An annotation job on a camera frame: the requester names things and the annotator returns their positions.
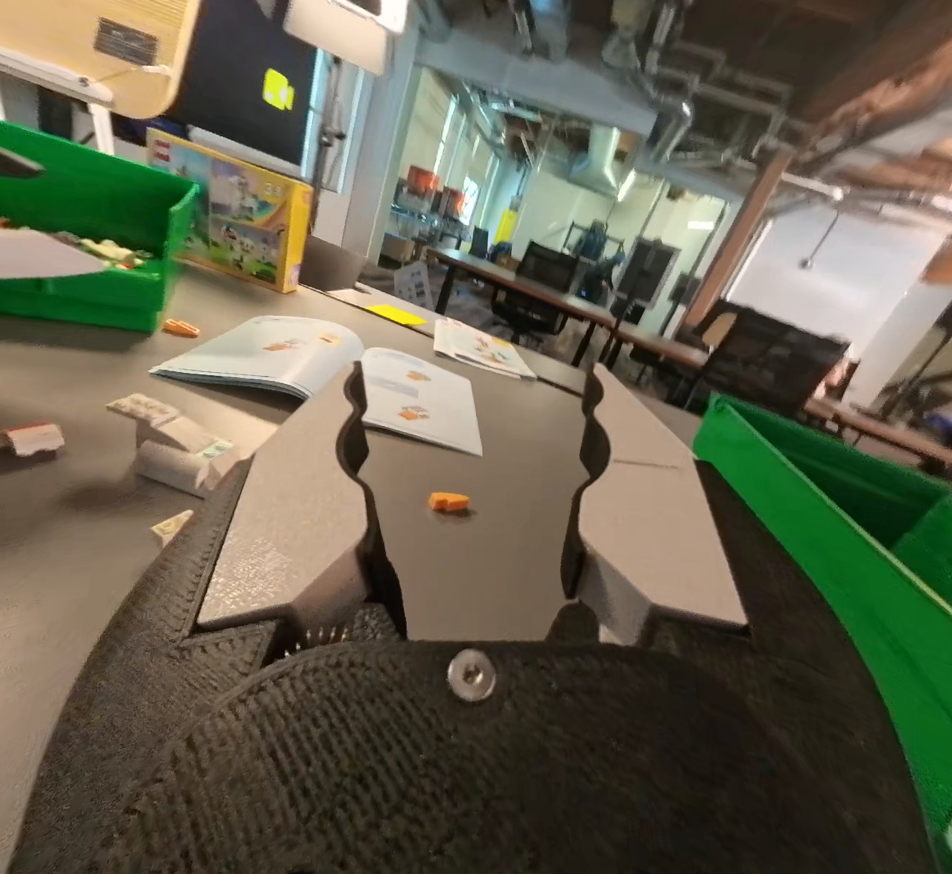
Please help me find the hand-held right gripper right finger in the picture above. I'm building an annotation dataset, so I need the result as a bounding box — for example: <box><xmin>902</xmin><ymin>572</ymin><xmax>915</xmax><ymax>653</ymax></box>
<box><xmin>561</xmin><ymin>363</ymin><xmax>749</xmax><ymax>646</ymax></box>

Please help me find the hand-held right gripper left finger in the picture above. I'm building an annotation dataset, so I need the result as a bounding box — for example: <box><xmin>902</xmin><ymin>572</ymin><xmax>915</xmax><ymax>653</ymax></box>
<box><xmin>195</xmin><ymin>361</ymin><xmax>409</xmax><ymax>643</ymax></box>

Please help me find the pile of assorted lego pieces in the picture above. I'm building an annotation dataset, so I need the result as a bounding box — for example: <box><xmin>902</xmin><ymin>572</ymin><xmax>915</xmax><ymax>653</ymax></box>
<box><xmin>70</xmin><ymin>233</ymin><xmax>162</xmax><ymax>274</ymax></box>

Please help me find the green plastic parts bin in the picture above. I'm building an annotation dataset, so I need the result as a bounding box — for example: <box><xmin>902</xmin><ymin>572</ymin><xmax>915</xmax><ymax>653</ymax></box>
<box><xmin>0</xmin><ymin>121</ymin><xmax>200</xmax><ymax>333</ymax></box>

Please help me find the red and white lego brick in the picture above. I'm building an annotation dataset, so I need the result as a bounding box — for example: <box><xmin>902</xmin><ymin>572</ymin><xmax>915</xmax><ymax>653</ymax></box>
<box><xmin>0</xmin><ymin>422</ymin><xmax>66</xmax><ymax>458</ymax></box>

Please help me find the white lego body assembly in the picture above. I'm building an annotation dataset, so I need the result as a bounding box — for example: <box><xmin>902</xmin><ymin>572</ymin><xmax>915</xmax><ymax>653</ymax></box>
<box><xmin>106</xmin><ymin>392</ymin><xmax>239</xmax><ymax>499</ymax></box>

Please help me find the yellow lego set box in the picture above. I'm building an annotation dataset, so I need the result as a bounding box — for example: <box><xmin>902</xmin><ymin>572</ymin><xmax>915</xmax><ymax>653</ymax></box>
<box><xmin>146</xmin><ymin>128</ymin><xmax>313</xmax><ymax>295</ymax></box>

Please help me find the white metal stand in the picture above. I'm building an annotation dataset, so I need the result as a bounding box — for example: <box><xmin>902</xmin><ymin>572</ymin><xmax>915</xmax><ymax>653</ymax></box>
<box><xmin>0</xmin><ymin>47</ymin><xmax>116</xmax><ymax>155</ymax></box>

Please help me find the green bin near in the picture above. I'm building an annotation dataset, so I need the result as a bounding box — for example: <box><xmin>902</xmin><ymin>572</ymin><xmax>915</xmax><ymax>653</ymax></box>
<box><xmin>694</xmin><ymin>392</ymin><xmax>952</xmax><ymax>874</ymax></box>

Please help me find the open instruction booklet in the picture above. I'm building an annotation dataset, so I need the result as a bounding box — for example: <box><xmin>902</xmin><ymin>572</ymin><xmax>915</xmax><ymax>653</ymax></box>
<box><xmin>149</xmin><ymin>314</ymin><xmax>484</xmax><ymax>457</ymax></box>

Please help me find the black mesh office chair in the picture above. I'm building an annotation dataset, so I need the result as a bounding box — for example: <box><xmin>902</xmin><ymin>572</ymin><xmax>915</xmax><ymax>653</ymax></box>
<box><xmin>703</xmin><ymin>301</ymin><xmax>852</xmax><ymax>414</ymax></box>

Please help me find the closed instruction booklet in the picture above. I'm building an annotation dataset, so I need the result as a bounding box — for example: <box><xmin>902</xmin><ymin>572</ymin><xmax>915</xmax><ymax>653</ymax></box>
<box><xmin>433</xmin><ymin>317</ymin><xmax>538</xmax><ymax>380</ymax></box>

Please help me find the grey cardboard flap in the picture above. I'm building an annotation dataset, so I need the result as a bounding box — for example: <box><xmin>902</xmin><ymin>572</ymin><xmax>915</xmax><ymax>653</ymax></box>
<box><xmin>301</xmin><ymin>236</ymin><xmax>370</xmax><ymax>292</ymax></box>

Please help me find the black framed screen on stand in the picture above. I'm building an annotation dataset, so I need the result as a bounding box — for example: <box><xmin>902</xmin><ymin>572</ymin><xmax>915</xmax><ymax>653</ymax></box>
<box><xmin>606</xmin><ymin>238</ymin><xmax>681</xmax><ymax>369</ymax></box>

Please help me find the metal exhaust hood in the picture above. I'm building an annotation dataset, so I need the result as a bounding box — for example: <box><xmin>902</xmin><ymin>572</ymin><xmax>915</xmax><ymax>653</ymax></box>
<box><xmin>567</xmin><ymin>124</ymin><xmax>642</xmax><ymax>199</ymax></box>

